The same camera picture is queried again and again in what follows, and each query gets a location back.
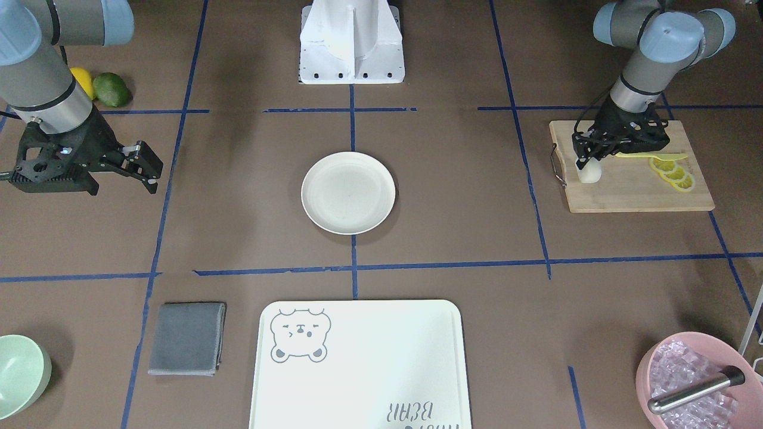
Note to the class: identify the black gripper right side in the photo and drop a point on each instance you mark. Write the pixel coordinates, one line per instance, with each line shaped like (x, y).
(95, 138)

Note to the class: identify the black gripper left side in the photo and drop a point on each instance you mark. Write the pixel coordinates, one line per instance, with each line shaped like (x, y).
(611, 123)

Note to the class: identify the white steamed bun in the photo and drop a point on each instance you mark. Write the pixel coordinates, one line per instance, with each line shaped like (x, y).
(591, 172)

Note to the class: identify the cream round plate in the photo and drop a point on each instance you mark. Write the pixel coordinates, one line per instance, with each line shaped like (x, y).
(348, 193)

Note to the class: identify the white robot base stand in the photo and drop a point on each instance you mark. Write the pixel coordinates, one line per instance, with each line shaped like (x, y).
(351, 42)

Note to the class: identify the white bear tray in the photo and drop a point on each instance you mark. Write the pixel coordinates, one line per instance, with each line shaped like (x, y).
(360, 364)

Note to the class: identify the wooden cutting board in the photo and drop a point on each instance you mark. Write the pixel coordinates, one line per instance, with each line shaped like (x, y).
(627, 184)

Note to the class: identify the yellow plastic knife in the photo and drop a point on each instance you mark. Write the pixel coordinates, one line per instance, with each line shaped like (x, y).
(659, 156)

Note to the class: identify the lemon slice far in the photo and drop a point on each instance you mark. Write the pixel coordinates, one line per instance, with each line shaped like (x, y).
(664, 167)

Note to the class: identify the lemon slice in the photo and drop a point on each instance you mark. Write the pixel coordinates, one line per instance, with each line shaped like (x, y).
(686, 184)
(675, 176)
(664, 167)

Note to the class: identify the green avocado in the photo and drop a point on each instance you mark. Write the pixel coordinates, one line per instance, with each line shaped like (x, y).
(111, 90)

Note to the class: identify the lemon slice middle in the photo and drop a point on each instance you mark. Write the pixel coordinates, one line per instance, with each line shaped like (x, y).
(675, 176)

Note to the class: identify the lemon slice near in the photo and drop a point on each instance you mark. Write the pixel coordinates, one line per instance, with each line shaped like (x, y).
(686, 184)

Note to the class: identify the yellow lemon back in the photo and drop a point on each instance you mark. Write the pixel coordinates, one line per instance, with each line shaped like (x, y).
(85, 80)

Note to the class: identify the grey folded cloth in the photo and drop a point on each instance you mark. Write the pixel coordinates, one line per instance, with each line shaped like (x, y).
(188, 339)

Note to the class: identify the clear ice cubes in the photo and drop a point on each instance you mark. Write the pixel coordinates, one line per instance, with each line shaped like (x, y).
(676, 365)

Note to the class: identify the mint green bowl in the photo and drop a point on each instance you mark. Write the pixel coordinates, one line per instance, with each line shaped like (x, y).
(25, 373)

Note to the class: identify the pink bowl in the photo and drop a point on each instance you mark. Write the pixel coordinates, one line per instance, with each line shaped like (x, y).
(748, 395)

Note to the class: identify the steel scoop handle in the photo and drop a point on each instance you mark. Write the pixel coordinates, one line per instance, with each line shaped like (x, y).
(726, 377)

